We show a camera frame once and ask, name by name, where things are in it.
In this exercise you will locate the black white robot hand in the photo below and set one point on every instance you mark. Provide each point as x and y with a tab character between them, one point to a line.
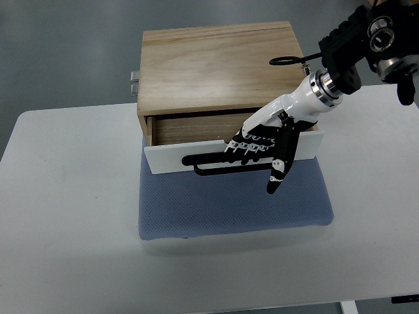
276	127

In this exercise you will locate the black drawer handle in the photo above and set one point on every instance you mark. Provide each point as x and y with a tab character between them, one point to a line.
218	163

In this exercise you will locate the white drawer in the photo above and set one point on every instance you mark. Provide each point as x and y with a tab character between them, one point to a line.
170	137

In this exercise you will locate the wooden drawer cabinet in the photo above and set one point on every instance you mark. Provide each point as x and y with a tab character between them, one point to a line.
217	68

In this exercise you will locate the blue grey mesh cushion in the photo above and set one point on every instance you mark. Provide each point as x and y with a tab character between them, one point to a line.
186	205

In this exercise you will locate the white table leg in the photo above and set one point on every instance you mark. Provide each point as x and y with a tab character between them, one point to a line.
349	307

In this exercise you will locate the black table control panel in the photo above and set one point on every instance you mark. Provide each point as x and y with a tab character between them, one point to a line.
405	299

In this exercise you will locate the metal clamp bracket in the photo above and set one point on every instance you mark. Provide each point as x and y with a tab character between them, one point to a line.
134	80

